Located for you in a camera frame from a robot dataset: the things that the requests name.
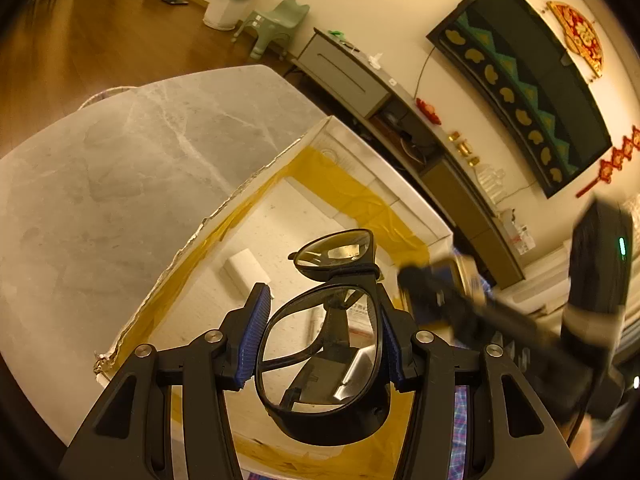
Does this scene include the cluster of clear glass cups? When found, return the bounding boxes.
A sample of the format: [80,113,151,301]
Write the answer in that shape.
[475,167,508,201]

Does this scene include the red knot wall ornament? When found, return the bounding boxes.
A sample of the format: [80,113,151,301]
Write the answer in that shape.
[575,127,640,198]

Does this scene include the black-framed glasses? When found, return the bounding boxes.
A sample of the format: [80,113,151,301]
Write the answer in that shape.
[254,228,396,446]

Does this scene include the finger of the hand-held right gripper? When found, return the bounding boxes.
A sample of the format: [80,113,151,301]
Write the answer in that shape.
[397,259,576,377]

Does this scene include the red fan wall ornament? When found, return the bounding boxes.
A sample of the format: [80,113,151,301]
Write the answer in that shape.
[545,0,605,78]

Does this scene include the white printed packet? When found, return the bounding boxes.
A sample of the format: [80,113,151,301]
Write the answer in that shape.
[497,207,538,256]

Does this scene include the white charger plug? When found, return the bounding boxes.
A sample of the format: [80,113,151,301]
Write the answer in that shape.
[222,249,273,297]

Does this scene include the black television cable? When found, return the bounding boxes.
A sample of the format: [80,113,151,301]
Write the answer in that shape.
[412,47,436,101]

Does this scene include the red fruit plate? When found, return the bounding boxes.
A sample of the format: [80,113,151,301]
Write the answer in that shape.
[416,98,443,125]

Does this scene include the television with patterned cover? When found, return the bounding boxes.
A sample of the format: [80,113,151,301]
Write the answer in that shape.
[426,0,613,199]

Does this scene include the grey television cabinet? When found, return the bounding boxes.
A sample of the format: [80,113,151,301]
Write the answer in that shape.
[292,27,526,291]

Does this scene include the green plastic chair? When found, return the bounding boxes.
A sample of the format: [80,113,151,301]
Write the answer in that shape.
[232,0,311,58]

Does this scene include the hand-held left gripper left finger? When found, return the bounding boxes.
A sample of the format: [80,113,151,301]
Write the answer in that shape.
[59,282,273,480]

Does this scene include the white cardboard box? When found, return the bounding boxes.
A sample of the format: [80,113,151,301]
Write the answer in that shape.
[92,115,456,475]

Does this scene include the dark round pan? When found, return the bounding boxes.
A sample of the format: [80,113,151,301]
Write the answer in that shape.
[397,130,436,161]

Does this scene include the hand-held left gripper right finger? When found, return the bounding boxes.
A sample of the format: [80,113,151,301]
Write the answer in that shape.
[375,285,576,480]

